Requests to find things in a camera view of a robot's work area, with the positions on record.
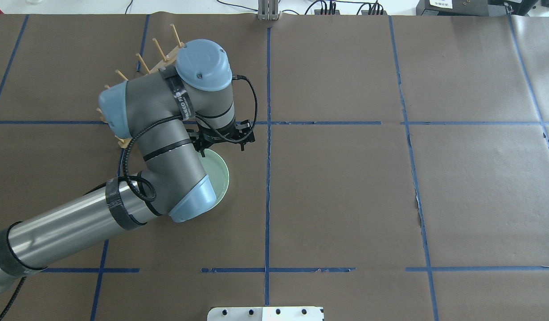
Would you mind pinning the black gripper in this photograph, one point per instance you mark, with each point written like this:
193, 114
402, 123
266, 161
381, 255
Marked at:
210, 141

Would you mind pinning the light green plate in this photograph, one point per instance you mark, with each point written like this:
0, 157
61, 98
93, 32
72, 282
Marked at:
218, 172

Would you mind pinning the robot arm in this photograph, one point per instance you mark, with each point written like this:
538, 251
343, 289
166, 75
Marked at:
170, 117

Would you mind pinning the wooden plate rack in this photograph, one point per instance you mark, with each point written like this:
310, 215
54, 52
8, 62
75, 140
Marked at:
142, 69

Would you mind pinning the black computer box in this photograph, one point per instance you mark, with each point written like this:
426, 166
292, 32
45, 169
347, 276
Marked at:
458, 8

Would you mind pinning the aluminium frame post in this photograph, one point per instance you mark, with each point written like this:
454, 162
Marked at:
268, 10

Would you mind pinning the white camera mast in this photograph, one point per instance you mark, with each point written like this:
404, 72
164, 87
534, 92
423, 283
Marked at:
268, 313

